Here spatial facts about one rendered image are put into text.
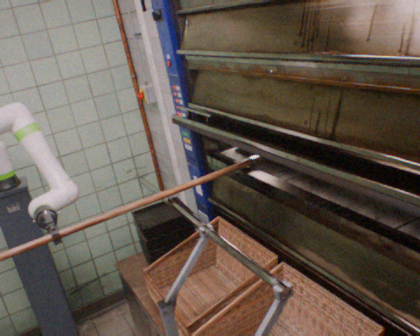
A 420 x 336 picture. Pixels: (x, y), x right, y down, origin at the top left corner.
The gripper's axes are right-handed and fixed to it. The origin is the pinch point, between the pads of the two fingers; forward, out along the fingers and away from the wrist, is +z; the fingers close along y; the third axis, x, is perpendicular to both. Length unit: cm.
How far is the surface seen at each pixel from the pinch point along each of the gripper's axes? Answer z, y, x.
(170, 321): 39, 31, -26
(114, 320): -105, 120, -24
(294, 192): 41, 1, -85
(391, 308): 91, 24, -81
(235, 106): 11, -31, -83
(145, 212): -61, 32, -53
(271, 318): 86, 9, -41
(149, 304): -20, 61, -32
